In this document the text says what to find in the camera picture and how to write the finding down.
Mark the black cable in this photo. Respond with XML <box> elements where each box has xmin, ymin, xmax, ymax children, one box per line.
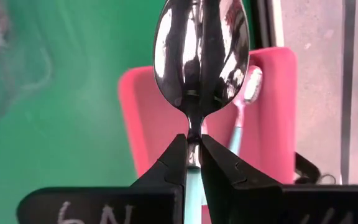
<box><xmin>293</xmin><ymin>151</ymin><xmax>337</xmax><ymax>185</ymax></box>

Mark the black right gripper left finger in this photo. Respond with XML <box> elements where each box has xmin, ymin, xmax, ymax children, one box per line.
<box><xmin>16</xmin><ymin>133</ymin><xmax>188</xmax><ymax>224</ymax></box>

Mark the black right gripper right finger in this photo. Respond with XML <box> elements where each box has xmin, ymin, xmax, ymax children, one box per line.
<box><xmin>200</xmin><ymin>134</ymin><xmax>358</xmax><ymax>224</ymax></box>

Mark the teal-handled metal spoon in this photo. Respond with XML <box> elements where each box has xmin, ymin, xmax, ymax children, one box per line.
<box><xmin>227</xmin><ymin>64</ymin><xmax>264</xmax><ymax>156</ymax></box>
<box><xmin>152</xmin><ymin>0</ymin><xmax>250</xmax><ymax>224</ymax></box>

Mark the pink plastic bin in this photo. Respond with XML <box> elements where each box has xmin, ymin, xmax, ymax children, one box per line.
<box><xmin>117</xmin><ymin>46</ymin><xmax>300</xmax><ymax>224</ymax></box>

